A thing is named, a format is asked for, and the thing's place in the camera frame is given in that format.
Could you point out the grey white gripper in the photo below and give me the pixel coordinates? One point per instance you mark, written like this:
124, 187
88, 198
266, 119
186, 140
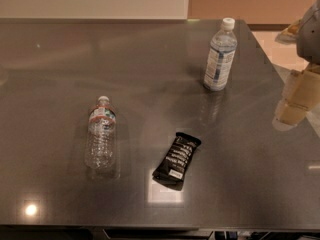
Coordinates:
310, 39

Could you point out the blue label plastic bottle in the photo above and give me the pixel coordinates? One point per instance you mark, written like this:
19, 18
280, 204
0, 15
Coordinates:
220, 57

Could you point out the clear water bottle red label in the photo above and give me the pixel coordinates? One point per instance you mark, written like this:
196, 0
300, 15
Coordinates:
100, 146

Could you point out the black snack bar wrapper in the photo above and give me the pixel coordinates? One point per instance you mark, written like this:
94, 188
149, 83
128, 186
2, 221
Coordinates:
175, 163

